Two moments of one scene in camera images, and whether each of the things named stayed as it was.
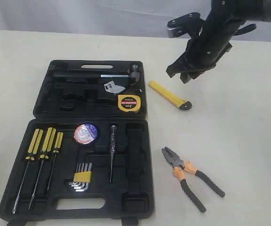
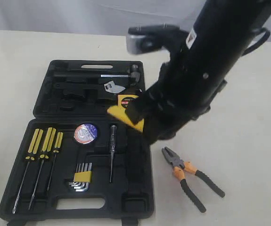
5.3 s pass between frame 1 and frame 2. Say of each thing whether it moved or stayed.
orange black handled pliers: stayed
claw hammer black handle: stayed
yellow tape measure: stayed
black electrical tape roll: stayed
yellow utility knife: moved
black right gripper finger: moved
